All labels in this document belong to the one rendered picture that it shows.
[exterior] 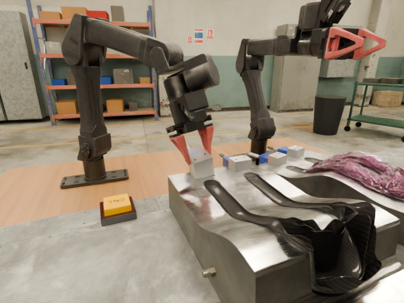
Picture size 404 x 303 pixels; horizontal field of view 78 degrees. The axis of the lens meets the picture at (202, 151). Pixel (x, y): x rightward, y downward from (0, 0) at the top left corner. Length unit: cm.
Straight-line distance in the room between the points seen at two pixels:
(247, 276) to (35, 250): 44
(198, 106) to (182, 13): 554
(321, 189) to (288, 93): 577
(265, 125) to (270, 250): 65
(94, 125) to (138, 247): 38
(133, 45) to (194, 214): 40
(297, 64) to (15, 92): 589
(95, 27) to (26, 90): 525
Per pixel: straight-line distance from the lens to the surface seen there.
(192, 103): 50
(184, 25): 599
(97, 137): 78
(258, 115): 94
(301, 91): 660
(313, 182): 70
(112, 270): 52
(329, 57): 67
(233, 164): 65
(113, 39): 67
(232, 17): 631
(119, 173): 87
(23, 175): 103
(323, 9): 75
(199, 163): 58
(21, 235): 69
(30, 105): 595
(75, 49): 73
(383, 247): 48
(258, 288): 33
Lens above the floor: 115
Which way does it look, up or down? 20 degrees down
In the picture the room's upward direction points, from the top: straight up
